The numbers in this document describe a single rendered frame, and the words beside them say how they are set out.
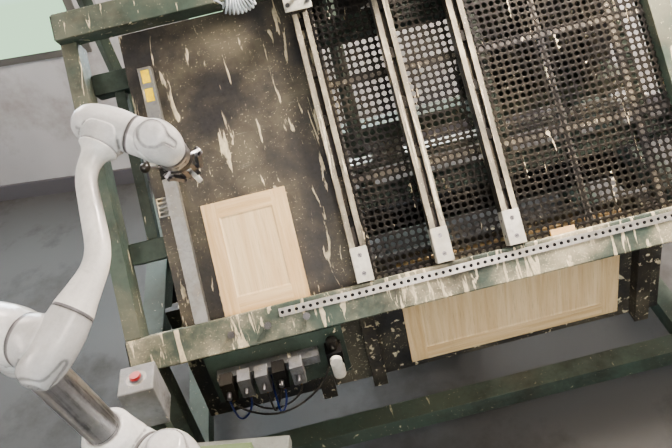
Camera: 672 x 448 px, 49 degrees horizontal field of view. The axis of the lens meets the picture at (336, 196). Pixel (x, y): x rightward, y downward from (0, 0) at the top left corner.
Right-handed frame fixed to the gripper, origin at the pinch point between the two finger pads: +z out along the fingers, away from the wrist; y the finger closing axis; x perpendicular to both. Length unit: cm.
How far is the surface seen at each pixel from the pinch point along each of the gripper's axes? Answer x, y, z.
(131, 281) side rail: 5, -44, 50
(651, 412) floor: -161, 73, 117
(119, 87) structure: 64, -2, 45
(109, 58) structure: 98, 2, 82
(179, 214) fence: 10.7, -15.2, 46.2
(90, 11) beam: 84, 9, 27
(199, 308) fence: -19, -31, 52
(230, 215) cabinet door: -0.9, -1.8, 49.9
